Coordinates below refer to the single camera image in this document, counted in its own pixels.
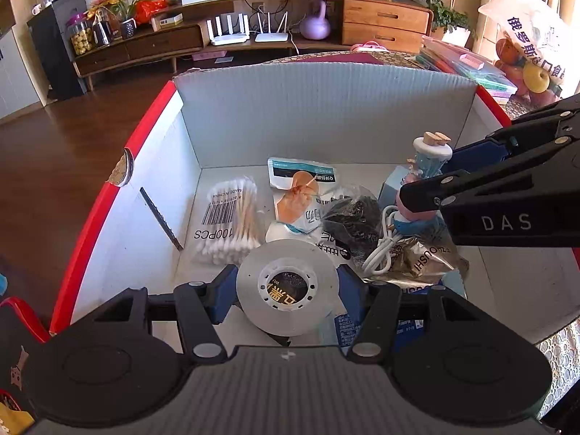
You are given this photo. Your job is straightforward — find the pink toy case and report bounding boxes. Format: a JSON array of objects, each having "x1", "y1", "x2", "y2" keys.
[{"x1": 350, "y1": 40, "x2": 389, "y2": 53}]

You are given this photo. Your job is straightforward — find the potted green plant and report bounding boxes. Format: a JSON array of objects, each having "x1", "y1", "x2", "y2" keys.
[{"x1": 419, "y1": 0, "x2": 471, "y2": 47}]

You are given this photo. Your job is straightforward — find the maroon bear tablet case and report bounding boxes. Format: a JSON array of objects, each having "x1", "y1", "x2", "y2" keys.
[{"x1": 292, "y1": 52, "x2": 382, "y2": 65}]

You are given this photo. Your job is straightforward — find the flower pot arrangement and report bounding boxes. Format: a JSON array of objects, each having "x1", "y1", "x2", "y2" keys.
[{"x1": 87, "y1": 0, "x2": 141, "y2": 40}]

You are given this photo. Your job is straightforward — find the wooden tv cabinet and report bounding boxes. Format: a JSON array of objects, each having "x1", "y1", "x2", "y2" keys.
[{"x1": 74, "y1": 0, "x2": 432, "y2": 83}]

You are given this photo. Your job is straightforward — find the white router tall antennas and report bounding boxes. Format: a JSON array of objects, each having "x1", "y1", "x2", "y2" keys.
[{"x1": 206, "y1": 13, "x2": 250, "y2": 46}]

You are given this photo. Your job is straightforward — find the bag of cotton swabs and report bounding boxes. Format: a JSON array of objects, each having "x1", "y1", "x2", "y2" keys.
[{"x1": 192, "y1": 177, "x2": 262, "y2": 265}]

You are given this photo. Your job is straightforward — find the silver foil snack packet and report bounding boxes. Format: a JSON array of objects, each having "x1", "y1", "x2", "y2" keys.
[{"x1": 369, "y1": 237, "x2": 470, "y2": 295}]

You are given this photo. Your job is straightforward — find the clear bag black items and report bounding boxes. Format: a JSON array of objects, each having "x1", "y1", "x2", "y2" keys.
[{"x1": 322, "y1": 185, "x2": 382, "y2": 268}]

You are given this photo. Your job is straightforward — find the clear tape roll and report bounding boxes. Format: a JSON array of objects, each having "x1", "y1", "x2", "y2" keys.
[{"x1": 236, "y1": 240, "x2": 339, "y2": 337}]

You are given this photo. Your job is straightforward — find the black cabinet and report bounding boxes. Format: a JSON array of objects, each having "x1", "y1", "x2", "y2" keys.
[{"x1": 26, "y1": 0, "x2": 87, "y2": 101}]

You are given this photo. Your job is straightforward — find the white plastic bag of fruit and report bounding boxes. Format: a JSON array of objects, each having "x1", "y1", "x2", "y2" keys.
[{"x1": 479, "y1": 0, "x2": 573, "y2": 107}]

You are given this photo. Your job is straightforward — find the black snack packet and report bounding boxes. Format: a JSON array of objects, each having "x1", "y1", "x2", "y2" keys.
[{"x1": 266, "y1": 271, "x2": 309, "y2": 305}]

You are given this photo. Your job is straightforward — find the pink cartoon figurine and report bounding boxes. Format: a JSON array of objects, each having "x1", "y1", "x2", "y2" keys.
[{"x1": 392, "y1": 130, "x2": 453, "y2": 237}]

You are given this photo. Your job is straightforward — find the stack of plastic bead cases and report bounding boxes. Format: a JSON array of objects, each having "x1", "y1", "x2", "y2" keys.
[{"x1": 416, "y1": 36, "x2": 518, "y2": 104}]

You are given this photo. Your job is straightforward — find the red cardboard box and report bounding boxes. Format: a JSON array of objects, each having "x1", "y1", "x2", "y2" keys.
[{"x1": 50, "y1": 54, "x2": 579, "y2": 344}]

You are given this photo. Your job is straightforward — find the light green tea box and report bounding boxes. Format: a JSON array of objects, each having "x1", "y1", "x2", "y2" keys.
[{"x1": 377, "y1": 165, "x2": 414, "y2": 209}]

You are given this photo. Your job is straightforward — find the white usb cable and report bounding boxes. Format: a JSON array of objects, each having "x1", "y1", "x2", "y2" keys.
[{"x1": 361, "y1": 204, "x2": 404, "y2": 277}]

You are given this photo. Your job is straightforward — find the white router thin antennas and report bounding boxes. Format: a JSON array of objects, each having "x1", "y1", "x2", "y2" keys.
[{"x1": 254, "y1": 12, "x2": 289, "y2": 43}]

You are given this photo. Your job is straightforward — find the blue cracker packet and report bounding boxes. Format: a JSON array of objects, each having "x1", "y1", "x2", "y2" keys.
[{"x1": 319, "y1": 313, "x2": 425, "y2": 355}]

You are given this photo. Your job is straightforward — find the white chicken snack packet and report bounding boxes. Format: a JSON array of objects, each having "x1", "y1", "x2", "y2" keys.
[{"x1": 268, "y1": 157, "x2": 338, "y2": 234}]

